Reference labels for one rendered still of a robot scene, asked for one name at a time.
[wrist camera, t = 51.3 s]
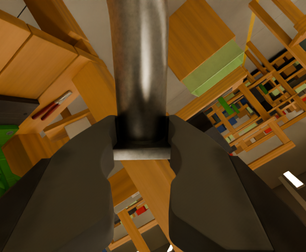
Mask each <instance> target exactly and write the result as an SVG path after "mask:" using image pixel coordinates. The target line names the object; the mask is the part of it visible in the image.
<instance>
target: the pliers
mask: <svg viewBox="0 0 306 252"><path fill-rule="evenodd" d="M71 94H72V91H68V92H66V93H65V94H64V95H62V96H61V97H60V98H58V99H57V100H56V101H53V102H52V103H50V104H49V105H48V106H46V107H45V108H43V109H42V110H41V111H39V112H38V113H36V114H35V115H34V116H32V117H31V118H32V119H33V120H35V119H36V118H38V117H39V116H41V115H42V114H43V113H45V112H46V111H48V110H49V109H50V110H49V111H48V112H47V113H46V114H45V115H44V116H43V117H42V118H41V120H42V121H44V120H45V119H47V118H48V117H49V116H50V115H51V114H52V113H53V112H54V111H55V110H56V109H57V108H58V107H59V106H60V104H61V103H62V102H63V101H64V100H65V99H67V98H68V97H69V96H70V95H71Z"/></svg>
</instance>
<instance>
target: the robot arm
mask: <svg viewBox="0 0 306 252"><path fill-rule="evenodd" d="M119 141H120V131H119V119H118V116H116V115H108V116H106V117H105V118H103V119H102V120H100V121H98V122H97V123H95V124H93V125H92V126H90V127H89V128H87V129H85V130H84V131H82V132H80V133H79V134H77V135H76V136H74V137H73V138H72V139H70V140H69V141H68V142H67V143H65V144H64V145H63V146H62V147H61V148H60V149H59V150H58V151H57V152H56V153H55V154H54V155H53V156H51V157H50V158H42V159H41V160H40V161H39V162H38V163H36V164H35V165H34V166H33V167H32V168H31V169H30V170H29V171H28V172H27V173H26V174H25V175H24V176H23V177H21V178H20V179H19V180H18V181H17V182H16V183H15V184H14V185H13V186H12V187H11V188H10V189H9V190H8V191H7V192H5V193H4V194H3V195H2V196H1V197H0V252H101V251H103V250H104V249H105V248H107V247H108V246H109V245H110V243H111V242H112V240H113V236H114V206H113V199H112V192H111V185H110V182H109V181H108V179H107V177H108V175H109V174H110V172H111V171H112V170H113V168H114V157H113V147H114V146H115V145H116V144H117V142H119ZM165 141H168V143H169V144H170V146H171V155H170V167H171V169H172V170H173V171H174V173H175V175H176V177H175V178H174V179H173V180H172V182H171V189H170V201H169V238H170V240H171V242H172V243H173V244H174V245H175V246H177V247H178V248H179V249H180V250H182V251H183V252H306V224H305V223H304V222H303V220H302V219H301V218H300V217H299V216H298V215H297V214H296V213H295V212H294V211H293V210H292V209H291V208H290V207H289V206H288V205H287V204H286V203H285V202H284V201H283V200H282V199H281V198H280V197H279V196H278V195H277V194H276V193H275V192H274V191H273V190H272V189H271V188H270V187H269V186H268V185H267V184H266V183H265V182H264V181H263V180H262V179H261V178H260V177H259V176H258V175H257V174H256V173H255V172H254V171H253V170H252V169H251V168H249V167H248V166H247V165H246V164H245V163H244V162H243V161H242V160H241V159H240V158H239V157H238V156H230V155H229V154H228V153H227V152H226V151H225V150H224V149H223V148H222V147H221V146H220V145H219V144H218V143H217V142H216V141H214V140H213V139H212V138H211V137H209V136H208V135H207V134H205V133H204V132H202V131H201V130H199V129H197V128H196V127H194V126H192V125H191V124H189V123H188V122H186V121H184V120H183V119H181V118H180V117H178V116H176V115H169V116H166V128H165Z"/></svg>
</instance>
